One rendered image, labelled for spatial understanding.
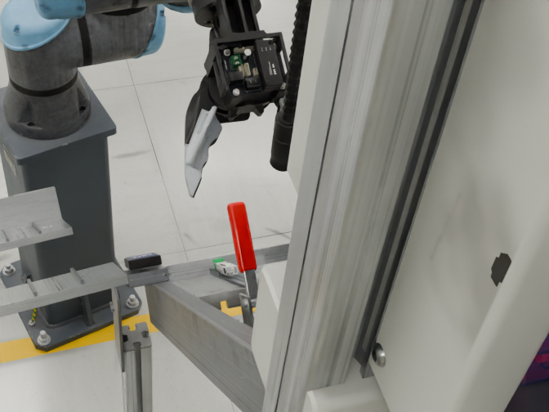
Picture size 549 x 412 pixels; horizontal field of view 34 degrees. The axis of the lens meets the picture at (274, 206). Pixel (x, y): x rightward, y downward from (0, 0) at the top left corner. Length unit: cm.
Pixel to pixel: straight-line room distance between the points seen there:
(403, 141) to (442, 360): 8
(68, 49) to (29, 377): 76
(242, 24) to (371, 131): 66
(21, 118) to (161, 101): 94
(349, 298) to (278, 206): 196
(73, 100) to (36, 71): 10
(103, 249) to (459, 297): 165
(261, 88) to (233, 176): 143
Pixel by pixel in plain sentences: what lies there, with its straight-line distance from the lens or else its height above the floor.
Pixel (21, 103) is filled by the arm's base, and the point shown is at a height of 61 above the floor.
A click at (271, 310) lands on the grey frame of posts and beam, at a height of 137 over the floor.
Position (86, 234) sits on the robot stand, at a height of 28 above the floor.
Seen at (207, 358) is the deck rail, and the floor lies 99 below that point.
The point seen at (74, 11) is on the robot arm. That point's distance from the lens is 105.
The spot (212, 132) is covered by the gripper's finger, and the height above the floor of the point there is 105.
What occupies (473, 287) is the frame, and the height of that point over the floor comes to 149.
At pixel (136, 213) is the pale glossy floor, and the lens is 224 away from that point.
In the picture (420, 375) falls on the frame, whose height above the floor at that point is 143.
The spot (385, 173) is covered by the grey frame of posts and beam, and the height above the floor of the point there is 150.
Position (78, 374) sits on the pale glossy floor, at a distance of 199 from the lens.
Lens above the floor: 169
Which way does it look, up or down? 48 degrees down
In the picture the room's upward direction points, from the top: 8 degrees clockwise
